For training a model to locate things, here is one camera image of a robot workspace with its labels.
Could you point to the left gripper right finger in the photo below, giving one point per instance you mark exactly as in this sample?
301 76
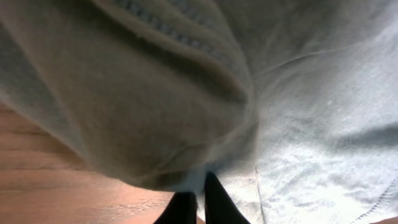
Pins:
219 208

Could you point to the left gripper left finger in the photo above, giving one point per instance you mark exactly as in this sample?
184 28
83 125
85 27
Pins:
182 209

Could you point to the light blue t-shirt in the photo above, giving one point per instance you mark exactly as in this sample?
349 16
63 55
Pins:
292 105

